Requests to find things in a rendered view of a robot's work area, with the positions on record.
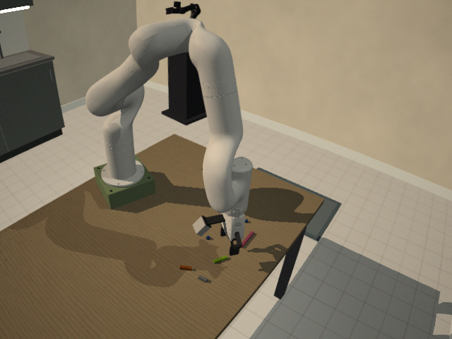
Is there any lime green rod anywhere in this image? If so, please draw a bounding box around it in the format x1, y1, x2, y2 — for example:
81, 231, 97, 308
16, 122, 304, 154
213, 256, 227, 263

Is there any pink rod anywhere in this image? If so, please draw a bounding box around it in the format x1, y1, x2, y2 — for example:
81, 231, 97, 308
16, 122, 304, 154
241, 231, 254, 248

